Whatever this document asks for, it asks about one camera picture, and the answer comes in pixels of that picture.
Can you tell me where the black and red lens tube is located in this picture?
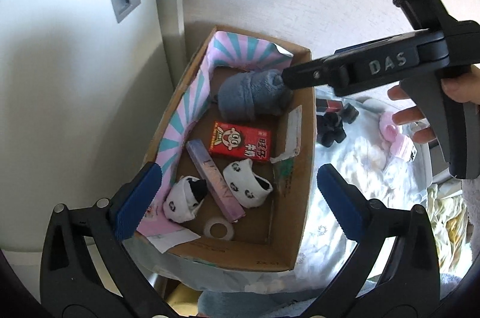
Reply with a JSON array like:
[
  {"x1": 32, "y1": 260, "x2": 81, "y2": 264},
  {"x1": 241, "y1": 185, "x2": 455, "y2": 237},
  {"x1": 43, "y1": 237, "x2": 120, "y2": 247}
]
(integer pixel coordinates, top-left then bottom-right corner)
[{"x1": 316, "y1": 98, "x2": 360, "y2": 124}]

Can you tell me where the panda sock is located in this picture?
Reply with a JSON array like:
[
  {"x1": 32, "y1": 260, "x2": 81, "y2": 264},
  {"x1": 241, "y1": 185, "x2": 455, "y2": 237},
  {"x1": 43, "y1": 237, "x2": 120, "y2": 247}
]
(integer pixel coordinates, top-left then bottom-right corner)
[
  {"x1": 222, "y1": 159, "x2": 273, "y2": 208},
  {"x1": 163, "y1": 176, "x2": 208, "y2": 224}
]

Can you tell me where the grey fluffy sock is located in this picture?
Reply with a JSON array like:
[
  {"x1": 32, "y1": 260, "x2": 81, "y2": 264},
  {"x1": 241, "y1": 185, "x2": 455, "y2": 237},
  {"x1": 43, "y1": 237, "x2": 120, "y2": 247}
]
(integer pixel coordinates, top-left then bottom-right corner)
[{"x1": 216, "y1": 70, "x2": 293, "y2": 122}]

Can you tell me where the red milk carton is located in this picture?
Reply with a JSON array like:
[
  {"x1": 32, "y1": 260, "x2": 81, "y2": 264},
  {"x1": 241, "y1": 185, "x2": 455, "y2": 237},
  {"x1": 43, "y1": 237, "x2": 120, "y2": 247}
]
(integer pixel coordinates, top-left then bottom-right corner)
[{"x1": 208, "y1": 122, "x2": 272, "y2": 162}]

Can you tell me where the clear tape roll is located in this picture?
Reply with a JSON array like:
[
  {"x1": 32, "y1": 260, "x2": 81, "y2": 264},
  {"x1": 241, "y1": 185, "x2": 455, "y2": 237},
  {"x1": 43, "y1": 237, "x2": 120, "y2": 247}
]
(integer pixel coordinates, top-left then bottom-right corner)
[{"x1": 203, "y1": 216, "x2": 234, "y2": 241}]

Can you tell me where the purple long cosmetic box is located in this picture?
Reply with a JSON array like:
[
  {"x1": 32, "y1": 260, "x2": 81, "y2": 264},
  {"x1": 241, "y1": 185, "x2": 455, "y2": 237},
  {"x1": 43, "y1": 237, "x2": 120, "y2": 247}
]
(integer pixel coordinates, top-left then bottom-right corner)
[{"x1": 185, "y1": 139, "x2": 246, "y2": 223}]

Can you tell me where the black hair scrunchie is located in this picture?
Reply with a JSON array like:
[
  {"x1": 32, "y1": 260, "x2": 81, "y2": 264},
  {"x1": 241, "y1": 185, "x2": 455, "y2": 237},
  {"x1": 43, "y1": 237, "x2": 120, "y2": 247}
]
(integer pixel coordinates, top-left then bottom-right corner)
[{"x1": 316, "y1": 112, "x2": 347, "y2": 147}]

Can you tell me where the white floral patterned small box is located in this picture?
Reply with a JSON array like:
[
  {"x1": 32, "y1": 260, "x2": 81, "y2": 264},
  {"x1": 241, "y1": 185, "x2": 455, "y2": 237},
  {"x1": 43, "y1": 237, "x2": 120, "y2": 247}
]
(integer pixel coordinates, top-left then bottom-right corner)
[{"x1": 406, "y1": 146, "x2": 417, "y2": 162}]

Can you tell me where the person's right hand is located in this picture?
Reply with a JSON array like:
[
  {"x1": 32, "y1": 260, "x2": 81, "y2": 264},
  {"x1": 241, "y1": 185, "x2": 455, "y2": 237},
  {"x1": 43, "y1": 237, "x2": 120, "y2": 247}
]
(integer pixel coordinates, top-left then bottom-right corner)
[{"x1": 387, "y1": 65, "x2": 480, "y2": 145}]

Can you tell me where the white round cotton pad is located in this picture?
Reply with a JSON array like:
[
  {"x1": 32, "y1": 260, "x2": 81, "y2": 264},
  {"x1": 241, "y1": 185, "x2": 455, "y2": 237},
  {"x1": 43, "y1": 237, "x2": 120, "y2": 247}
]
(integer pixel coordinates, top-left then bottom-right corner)
[{"x1": 354, "y1": 137, "x2": 386, "y2": 172}]

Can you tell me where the floral light blue cloth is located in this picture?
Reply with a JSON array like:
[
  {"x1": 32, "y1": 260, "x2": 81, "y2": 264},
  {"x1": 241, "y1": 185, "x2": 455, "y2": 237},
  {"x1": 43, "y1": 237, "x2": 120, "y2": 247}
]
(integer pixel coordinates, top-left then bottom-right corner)
[{"x1": 147, "y1": 99, "x2": 432, "y2": 294}]

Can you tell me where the cardboard box with pink lining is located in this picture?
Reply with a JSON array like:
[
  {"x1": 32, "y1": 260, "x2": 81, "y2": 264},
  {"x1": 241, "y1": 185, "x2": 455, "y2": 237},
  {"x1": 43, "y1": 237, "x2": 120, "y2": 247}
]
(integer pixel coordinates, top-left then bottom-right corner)
[{"x1": 133, "y1": 26, "x2": 316, "y2": 272}]

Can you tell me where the white door with grey handle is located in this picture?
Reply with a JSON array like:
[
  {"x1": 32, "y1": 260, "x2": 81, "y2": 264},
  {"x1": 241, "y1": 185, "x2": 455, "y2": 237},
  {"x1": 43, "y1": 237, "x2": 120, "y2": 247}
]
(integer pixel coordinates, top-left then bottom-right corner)
[{"x1": 1, "y1": 0, "x2": 176, "y2": 252}]

